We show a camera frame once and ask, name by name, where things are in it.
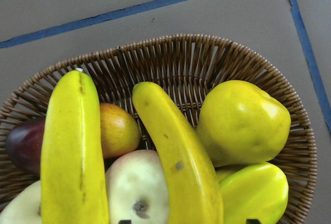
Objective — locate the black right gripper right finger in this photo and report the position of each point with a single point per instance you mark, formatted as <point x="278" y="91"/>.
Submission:
<point x="252" y="221"/>

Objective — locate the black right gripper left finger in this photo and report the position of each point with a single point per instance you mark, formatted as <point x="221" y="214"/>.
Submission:
<point x="125" y="221"/>

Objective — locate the yellow banana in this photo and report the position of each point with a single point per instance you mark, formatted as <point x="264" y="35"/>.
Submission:
<point x="193" y="189"/>
<point x="73" y="188"/>

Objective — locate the brown wicker basket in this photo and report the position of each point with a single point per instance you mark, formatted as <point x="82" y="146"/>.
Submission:
<point x="187" y="66"/>

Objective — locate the yellow starfruit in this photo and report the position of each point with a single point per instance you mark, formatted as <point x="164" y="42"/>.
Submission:
<point x="258" y="191"/>

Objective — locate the pale peach apple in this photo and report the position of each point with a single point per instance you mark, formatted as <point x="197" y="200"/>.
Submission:
<point x="137" y="189"/>

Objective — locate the orange yellow mango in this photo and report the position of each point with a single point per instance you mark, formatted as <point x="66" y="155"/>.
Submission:
<point x="119" y="131"/>

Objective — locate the red yellow apple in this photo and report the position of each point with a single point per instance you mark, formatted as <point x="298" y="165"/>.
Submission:
<point x="25" y="207"/>

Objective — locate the dark purple plum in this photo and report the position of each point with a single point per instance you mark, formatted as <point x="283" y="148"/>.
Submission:
<point x="23" y="145"/>

